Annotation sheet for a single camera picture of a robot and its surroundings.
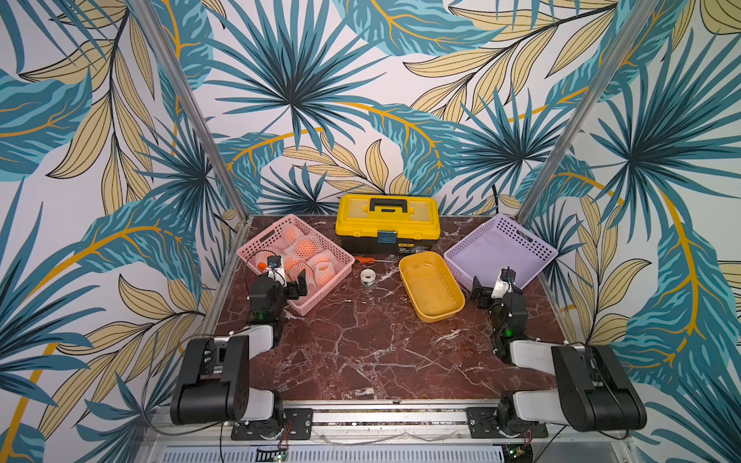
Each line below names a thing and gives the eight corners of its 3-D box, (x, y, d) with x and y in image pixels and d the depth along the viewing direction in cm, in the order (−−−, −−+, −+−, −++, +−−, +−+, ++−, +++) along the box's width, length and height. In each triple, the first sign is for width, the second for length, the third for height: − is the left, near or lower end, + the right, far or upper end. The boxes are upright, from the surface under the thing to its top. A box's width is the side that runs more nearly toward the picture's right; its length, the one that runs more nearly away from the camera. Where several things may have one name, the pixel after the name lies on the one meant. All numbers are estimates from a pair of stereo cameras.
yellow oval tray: (419, 330, 92) (422, 321, 87) (393, 267, 107) (394, 256, 102) (466, 316, 95) (472, 307, 90) (434, 257, 110) (437, 246, 105)
